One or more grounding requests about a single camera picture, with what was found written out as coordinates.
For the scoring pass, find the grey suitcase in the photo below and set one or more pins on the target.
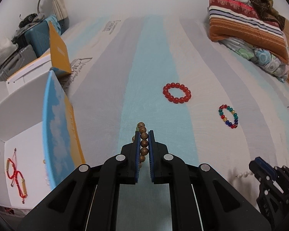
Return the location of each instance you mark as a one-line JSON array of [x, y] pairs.
[[16, 61]]

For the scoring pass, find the blue and yellow cardboard box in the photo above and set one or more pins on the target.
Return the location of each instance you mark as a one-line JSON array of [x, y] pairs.
[[57, 130]]

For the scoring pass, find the white pearl jewelry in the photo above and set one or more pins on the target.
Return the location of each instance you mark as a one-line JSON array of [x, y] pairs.
[[244, 174]]

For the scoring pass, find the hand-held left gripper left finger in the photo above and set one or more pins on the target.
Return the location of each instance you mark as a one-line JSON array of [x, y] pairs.
[[134, 163]]

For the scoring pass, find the floral quilt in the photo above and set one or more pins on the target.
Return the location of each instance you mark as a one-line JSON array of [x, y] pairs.
[[262, 57]]

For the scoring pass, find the blue suitcase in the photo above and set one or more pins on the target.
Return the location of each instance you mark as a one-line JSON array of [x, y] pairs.
[[39, 38]]

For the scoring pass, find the striped orange pillow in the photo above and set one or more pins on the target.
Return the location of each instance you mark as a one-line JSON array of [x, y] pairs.
[[245, 26]]

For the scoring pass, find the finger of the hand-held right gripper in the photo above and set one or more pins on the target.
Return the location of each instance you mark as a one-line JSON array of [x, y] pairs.
[[286, 174], [262, 167]]

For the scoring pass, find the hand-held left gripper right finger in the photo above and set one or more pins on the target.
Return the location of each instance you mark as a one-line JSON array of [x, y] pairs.
[[154, 163]]

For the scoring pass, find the beige curtain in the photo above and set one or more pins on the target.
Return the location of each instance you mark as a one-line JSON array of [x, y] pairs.
[[60, 7]]

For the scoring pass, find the black bag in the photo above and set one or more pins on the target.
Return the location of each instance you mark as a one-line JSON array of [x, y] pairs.
[[30, 20]]

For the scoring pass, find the brown blanket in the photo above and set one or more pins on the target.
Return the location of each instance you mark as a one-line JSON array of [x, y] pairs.
[[262, 2]]

